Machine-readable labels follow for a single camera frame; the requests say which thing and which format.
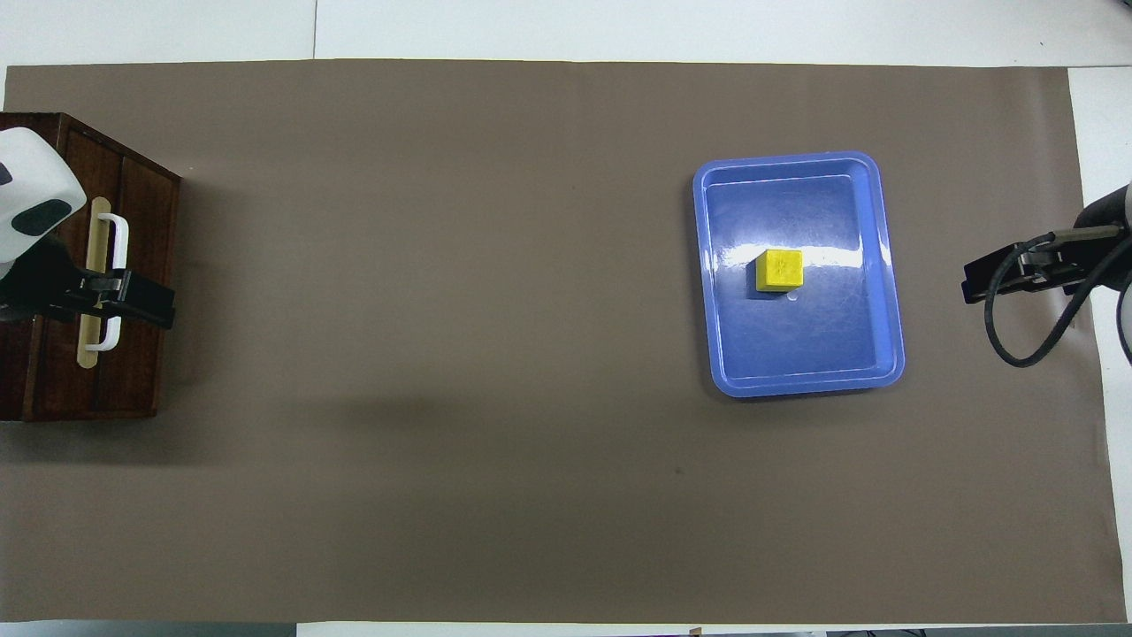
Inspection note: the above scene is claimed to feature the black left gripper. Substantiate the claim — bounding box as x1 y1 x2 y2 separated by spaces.
0 237 176 329

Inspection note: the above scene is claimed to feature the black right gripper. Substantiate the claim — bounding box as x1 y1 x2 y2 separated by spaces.
962 230 1099 305

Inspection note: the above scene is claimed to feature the beige strip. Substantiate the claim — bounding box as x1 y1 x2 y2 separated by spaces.
77 196 112 370

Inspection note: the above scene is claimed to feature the white drawer handle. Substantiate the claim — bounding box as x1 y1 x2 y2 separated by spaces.
95 212 131 353

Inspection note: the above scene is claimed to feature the yellow block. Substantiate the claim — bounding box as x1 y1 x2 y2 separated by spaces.
755 249 805 295

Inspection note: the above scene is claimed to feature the dark wooden drawer cabinet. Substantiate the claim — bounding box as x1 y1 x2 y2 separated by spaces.
0 111 183 422

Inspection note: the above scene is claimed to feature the blue plastic tray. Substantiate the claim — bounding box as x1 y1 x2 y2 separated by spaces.
692 151 906 399

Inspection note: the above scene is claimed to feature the brown paper table mat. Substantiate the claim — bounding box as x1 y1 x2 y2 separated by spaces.
0 59 1111 625

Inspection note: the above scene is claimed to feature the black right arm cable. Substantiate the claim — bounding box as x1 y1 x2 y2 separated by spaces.
983 226 1132 369

